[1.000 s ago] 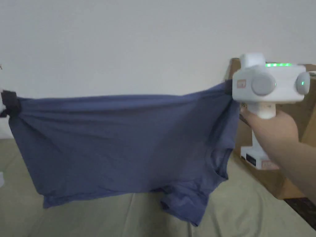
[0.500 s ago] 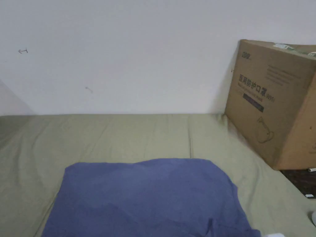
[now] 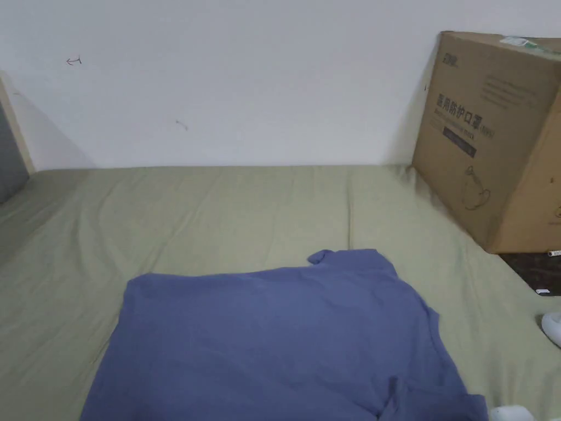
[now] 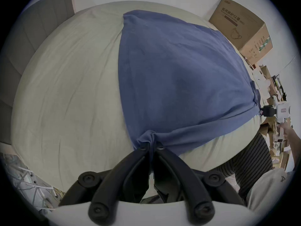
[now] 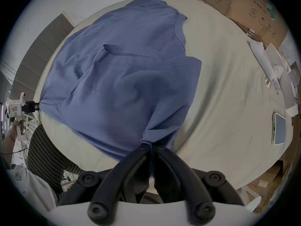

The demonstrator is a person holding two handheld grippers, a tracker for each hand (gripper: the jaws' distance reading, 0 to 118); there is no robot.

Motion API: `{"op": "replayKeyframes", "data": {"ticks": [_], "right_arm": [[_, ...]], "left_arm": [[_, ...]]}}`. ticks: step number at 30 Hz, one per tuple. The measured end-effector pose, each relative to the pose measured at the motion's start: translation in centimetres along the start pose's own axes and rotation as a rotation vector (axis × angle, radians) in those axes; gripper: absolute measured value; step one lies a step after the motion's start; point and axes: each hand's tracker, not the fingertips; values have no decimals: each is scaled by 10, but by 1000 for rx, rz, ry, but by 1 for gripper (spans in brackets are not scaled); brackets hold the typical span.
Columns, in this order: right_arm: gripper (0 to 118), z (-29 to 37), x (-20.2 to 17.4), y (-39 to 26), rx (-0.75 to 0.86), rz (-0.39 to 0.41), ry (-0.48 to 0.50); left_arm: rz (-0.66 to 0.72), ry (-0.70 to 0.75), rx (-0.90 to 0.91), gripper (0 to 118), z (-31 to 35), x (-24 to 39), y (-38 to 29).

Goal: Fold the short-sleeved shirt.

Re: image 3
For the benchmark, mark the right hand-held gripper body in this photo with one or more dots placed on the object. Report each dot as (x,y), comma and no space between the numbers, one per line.
(510,415)

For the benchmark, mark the white rounded plastic device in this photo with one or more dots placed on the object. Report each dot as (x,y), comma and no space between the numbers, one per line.
(553,330)

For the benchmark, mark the blue shirt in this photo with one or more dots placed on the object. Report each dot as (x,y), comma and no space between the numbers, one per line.
(271,333)

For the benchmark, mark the brown cardboard carton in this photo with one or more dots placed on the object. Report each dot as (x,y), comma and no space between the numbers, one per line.
(491,144)

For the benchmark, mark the bed with pale green sheet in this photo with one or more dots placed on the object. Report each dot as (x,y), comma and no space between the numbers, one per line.
(210,219)

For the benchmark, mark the grey padded headboard, beige frame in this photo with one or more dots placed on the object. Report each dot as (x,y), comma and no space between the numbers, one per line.
(9,153)

